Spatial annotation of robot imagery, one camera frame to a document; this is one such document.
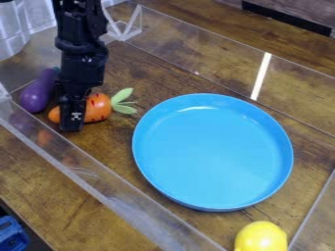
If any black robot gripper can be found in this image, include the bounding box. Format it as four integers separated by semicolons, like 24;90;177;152
55;38;108;132

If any orange toy carrot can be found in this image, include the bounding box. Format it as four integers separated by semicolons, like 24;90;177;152
47;87;139;125

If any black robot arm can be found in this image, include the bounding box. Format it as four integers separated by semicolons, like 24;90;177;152
52;0;108;131

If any purple toy eggplant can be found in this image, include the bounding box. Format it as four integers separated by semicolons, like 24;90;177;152
20;67;60;113

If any white checkered curtain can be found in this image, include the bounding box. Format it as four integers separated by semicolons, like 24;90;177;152
0;0;115;63

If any blue round plate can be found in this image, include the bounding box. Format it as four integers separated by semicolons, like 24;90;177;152
132;93;295;212

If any clear acrylic front barrier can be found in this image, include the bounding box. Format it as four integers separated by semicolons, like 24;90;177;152
0;83;227;251

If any blue plastic object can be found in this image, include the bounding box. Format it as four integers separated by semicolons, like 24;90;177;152
0;216;31;251

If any dark baseboard strip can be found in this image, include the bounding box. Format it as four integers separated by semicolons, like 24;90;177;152
242;0;332;37

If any yellow toy lemon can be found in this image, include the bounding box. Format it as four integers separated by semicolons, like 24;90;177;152
234;221;288;251

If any clear acrylic corner bracket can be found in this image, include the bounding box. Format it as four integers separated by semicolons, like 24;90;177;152
101;6;143;42

